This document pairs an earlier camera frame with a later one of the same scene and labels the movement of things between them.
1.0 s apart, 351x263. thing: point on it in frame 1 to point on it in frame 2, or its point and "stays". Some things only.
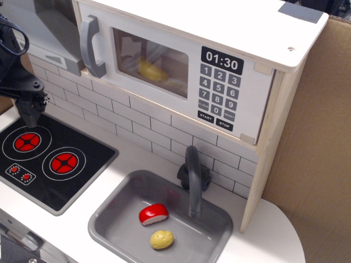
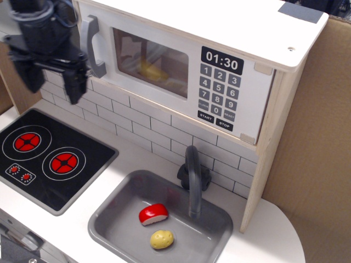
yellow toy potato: [161, 239] stays
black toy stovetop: [52, 164] stays
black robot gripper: [27, 91] to [49, 41]
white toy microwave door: [216, 90] stays
